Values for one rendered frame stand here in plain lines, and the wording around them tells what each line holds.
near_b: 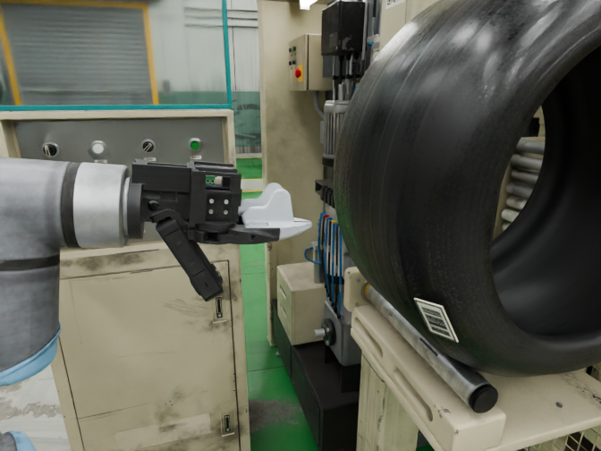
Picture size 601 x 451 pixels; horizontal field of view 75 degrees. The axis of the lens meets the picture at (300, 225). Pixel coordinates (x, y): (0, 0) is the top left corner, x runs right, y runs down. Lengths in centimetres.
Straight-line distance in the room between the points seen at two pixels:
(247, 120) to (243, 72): 104
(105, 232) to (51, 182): 7
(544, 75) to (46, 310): 55
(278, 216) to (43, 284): 25
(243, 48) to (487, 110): 931
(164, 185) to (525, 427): 65
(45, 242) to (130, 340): 85
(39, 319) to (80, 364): 88
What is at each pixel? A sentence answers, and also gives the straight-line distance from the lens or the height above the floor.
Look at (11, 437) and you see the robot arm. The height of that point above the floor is 84.
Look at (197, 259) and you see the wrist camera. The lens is 47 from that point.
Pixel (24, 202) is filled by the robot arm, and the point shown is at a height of 121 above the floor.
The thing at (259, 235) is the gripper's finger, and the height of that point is 115.
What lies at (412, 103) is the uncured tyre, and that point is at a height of 130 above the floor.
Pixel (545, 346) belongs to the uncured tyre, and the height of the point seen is 99.
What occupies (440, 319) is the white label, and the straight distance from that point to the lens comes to 50.
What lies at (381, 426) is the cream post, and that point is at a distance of 118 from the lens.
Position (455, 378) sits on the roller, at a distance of 66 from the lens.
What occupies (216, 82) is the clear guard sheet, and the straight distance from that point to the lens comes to 112.
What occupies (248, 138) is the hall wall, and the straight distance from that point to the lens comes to 961.
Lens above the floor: 130
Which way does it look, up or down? 18 degrees down
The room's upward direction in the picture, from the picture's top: straight up
